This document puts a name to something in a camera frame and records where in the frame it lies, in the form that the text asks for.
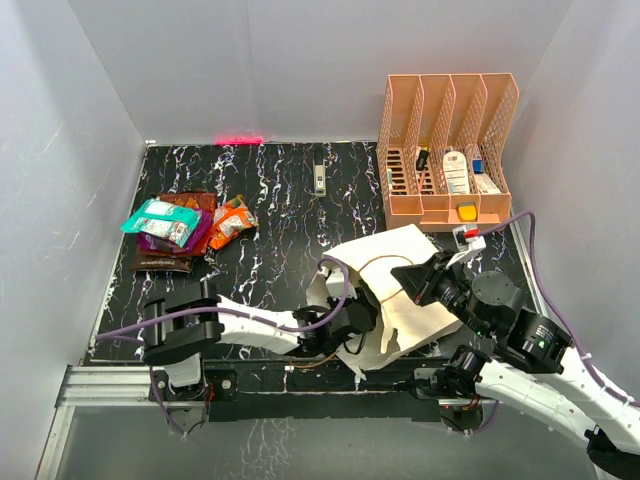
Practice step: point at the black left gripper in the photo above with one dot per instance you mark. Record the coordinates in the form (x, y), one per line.
(371, 310)

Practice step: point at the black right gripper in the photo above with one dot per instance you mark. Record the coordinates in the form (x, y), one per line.
(419, 280)

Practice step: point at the beige paper bag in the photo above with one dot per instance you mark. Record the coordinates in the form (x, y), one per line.
(401, 326)

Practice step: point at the orange snack packet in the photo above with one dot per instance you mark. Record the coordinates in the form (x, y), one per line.
(229, 221)

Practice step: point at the brown sea salt packet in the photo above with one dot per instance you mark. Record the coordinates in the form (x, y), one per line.
(150, 263)

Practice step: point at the green teal snack packet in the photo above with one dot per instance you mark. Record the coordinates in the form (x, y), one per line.
(154, 208)

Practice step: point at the purple snack packet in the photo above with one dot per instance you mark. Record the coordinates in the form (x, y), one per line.
(174, 236)

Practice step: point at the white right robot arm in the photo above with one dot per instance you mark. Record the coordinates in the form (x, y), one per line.
(535, 365)

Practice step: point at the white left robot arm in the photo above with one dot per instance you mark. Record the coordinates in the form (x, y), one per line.
(206, 318)

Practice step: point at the yellow object in organizer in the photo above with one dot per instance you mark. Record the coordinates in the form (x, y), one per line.
(467, 212)

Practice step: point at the small white blue box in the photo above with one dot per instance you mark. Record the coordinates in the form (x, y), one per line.
(484, 183)

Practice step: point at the black yellow highlighter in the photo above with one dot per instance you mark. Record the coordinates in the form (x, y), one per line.
(422, 157)

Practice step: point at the white lotion tube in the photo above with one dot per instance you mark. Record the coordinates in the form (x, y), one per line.
(456, 174)

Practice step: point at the peach plastic desk organizer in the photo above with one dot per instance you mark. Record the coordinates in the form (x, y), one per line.
(470, 113)

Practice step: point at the grey black stapler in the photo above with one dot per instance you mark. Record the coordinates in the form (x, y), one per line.
(319, 174)

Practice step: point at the pink tape strip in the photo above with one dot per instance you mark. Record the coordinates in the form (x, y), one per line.
(239, 140)

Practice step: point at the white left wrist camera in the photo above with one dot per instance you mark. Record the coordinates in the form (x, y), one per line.
(336, 282)

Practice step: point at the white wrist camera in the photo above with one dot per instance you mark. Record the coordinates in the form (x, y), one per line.
(469, 243)
(336, 282)

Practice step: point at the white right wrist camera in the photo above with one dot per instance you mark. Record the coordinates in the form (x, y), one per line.
(469, 243)

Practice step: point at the black front mounting rail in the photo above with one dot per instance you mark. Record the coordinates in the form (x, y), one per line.
(275, 389)

